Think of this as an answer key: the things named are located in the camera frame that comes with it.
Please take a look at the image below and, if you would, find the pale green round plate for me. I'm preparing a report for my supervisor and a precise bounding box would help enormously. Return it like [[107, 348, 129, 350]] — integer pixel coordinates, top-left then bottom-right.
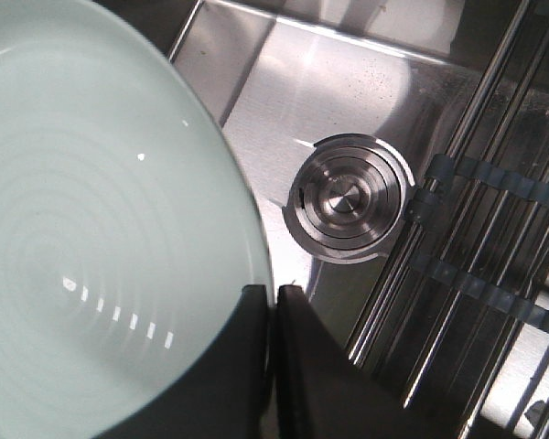
[[0, 1, 272, 438]]

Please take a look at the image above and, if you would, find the roll-up steel dish rack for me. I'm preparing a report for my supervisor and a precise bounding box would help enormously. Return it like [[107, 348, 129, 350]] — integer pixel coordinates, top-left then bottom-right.
[[348, 1, 549, 438]]

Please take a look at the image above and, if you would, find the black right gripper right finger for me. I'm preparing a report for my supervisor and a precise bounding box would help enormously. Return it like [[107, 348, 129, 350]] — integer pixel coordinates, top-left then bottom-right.
[[274, 285, 453, 438]]

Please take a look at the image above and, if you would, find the stainless steel sink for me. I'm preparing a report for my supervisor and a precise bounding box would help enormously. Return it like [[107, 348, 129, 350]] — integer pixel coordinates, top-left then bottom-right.
[[91, 0, 549, 439]]

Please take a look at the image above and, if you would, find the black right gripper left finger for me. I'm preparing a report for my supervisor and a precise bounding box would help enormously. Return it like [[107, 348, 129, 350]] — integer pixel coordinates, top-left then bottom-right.
[[98, 284, 270, 438]]

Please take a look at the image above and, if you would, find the steel sink drain strainer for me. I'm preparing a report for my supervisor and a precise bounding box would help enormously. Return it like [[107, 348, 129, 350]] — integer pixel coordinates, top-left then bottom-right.
[[282, 134, 415, 264]]

